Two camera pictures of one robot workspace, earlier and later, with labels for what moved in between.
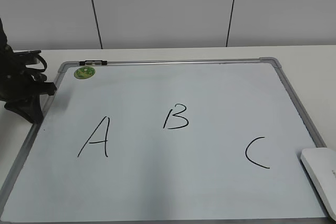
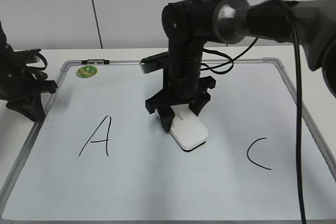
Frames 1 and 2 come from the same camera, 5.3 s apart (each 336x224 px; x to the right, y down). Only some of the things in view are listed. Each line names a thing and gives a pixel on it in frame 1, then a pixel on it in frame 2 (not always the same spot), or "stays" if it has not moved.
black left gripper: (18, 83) stays
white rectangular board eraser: (320, 164) -> (187, 130)
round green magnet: (84, 73) stays
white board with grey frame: (182, 141) stays
